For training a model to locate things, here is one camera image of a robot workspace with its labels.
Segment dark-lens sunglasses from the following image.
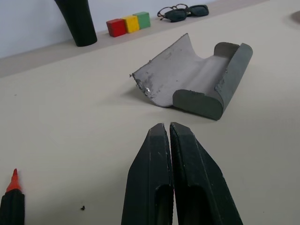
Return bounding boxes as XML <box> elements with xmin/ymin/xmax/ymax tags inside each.
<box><xmin>163</xmin><ymin>4</ymin><xmax>209</xmax><ymax>23</ymax></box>

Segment red marker with black grip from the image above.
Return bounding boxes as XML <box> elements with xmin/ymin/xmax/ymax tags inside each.
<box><xmin>0</xmin><ymin>168</ymin><xmax>26</xmax><ymax>225</ymax></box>

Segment grey glasses case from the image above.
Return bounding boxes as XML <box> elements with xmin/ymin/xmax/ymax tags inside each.
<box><xmin>128</xmin><ymin>32</ymin><xmax>254</xmax><ymax>121</ymax></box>

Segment yellow wooden block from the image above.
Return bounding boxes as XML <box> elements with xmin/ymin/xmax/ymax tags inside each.
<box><xmin>121</xmin><ymin>15</ymin><xmax>139</xmax><ymax>33</ymax></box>

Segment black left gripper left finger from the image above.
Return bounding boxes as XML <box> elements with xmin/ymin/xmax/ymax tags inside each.
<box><xmin>121</xmin><ymin>123</ymin><xmax>175</xmax><ymax>225</ymax></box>

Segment red wooden block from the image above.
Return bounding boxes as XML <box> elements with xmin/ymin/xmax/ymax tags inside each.
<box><xmin>106</xmin><ymin>19</ymin><xmax>128</xmax><ymax>38</ymax></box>

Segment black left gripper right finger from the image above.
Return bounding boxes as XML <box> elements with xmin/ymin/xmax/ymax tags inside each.
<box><xmin>169</xmin><ymin>121</ymin><xmax>243</xmax><ymax>225</ymax></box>

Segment green wooden block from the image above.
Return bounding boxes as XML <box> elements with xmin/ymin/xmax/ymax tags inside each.
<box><xmin>133</xmin><ymin>11</ymin><xmax>150</xmax><ymax>30</ymax></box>

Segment black tapered stand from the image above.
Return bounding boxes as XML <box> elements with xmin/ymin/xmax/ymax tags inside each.
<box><xmin>54</xmin><ymin>0</ymin><xmax>98</xmax><ymax>47</ymax></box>

